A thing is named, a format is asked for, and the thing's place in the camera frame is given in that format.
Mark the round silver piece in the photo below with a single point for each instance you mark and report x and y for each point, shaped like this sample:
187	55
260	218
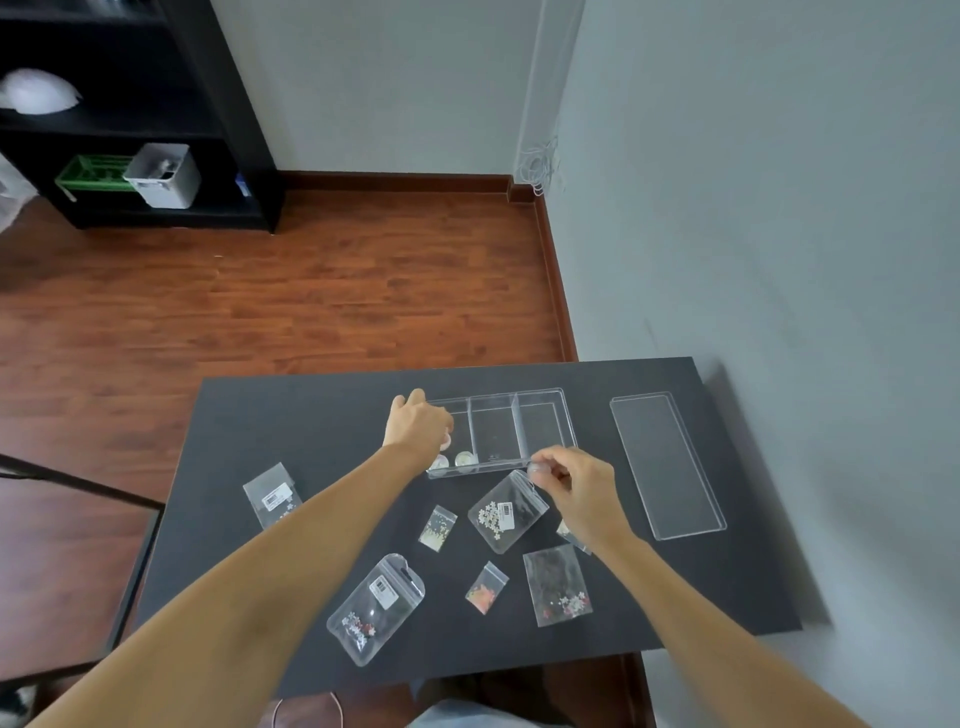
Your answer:
466	457
439	463

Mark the person's right hand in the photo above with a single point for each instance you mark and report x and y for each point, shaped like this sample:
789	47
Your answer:
592	499

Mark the person's grey clothing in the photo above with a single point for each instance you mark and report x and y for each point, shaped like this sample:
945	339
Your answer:
472	714

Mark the small clear bag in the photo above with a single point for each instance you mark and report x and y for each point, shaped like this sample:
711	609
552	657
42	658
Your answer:
571	538

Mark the zip bag of white flowers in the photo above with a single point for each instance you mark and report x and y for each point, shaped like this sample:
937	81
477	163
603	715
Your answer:
504	517

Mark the green plastic basket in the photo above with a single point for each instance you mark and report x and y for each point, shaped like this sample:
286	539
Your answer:
94	176

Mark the clear plastic compartment box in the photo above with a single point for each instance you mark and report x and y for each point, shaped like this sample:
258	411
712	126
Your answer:
517	431

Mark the small bag of yellow pieces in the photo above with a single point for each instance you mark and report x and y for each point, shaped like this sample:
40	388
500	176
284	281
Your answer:
438	526

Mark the black shelf unit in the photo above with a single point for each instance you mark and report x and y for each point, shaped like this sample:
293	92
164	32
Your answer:
187	97

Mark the white plastic bin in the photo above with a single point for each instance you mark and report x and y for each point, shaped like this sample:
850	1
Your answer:
165	176

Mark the large labelled zip bag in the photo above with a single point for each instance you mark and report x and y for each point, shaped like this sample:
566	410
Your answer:
375	609

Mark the clear zip bag with label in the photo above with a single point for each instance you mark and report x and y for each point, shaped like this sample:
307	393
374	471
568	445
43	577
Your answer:
270	495

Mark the clear plastic box lid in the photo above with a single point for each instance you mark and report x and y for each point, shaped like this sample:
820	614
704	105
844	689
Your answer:
667	465

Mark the person's left fingers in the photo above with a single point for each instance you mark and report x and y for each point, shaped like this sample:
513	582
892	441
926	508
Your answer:
441	429

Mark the clear bag of red flowers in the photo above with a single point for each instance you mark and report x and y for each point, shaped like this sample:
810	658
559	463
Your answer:
556	586

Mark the white plastic bag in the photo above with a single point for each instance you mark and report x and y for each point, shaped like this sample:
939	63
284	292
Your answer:
13	193

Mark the person's left hand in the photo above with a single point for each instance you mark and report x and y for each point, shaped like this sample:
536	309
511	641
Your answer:
414	429

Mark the white dome-shaped object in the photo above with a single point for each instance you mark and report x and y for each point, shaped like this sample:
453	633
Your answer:
37	91

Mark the person's right thumb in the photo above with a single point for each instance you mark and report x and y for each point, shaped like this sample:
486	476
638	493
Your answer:
553	480

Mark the small bag of pink pieces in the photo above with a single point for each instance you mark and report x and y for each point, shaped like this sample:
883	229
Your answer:
486	589

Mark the person's left forearm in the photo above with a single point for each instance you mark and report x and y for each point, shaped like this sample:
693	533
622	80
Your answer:
247	585

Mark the person's right forearm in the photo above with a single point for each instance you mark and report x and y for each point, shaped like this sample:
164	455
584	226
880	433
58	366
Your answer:
720	637

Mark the black metal chair frame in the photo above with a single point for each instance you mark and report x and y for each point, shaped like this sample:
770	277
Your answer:
112	499

